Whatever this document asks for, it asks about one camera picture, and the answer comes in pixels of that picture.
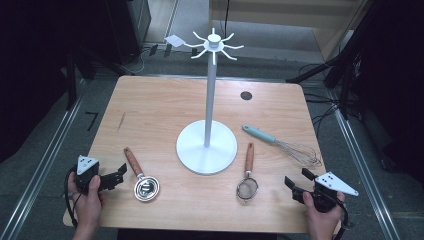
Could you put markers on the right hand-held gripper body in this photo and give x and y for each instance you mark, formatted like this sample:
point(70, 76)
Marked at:
point(335, 184)

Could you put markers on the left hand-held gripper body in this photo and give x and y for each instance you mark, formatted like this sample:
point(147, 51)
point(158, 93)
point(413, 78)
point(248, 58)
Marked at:
point(85, 166)

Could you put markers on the white utensil stand with hooks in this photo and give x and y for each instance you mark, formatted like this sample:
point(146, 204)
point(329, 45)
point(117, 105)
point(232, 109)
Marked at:
point(206, 151)

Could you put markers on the person's left hand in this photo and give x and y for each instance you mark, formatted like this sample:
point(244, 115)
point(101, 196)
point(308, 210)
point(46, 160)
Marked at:
point(87, 208)

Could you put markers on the person's right hand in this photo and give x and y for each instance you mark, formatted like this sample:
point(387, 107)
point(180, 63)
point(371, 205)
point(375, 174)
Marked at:
point(323, 225)

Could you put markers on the black round table grommet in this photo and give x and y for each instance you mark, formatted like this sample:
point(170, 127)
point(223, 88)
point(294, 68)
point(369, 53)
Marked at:
point(246, 95)

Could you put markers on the black tripod stand legs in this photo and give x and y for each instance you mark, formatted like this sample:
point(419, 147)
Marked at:
point(313, 71)

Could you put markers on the white paper sheet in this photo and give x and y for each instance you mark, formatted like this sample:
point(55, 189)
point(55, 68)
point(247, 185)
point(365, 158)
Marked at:
point(174, 41)

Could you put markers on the dark cabinet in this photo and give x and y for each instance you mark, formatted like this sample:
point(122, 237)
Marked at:
point(128, 30)

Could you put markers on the light wooden furniture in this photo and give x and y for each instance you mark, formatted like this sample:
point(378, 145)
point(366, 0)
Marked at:
point(293, 13)

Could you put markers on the metal floor rail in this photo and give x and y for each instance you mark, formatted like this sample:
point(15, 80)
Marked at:
point(40, 170)
point(363, 166)

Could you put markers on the black upright stand post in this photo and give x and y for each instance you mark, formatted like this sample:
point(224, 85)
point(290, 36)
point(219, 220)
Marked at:
point(71, 83)

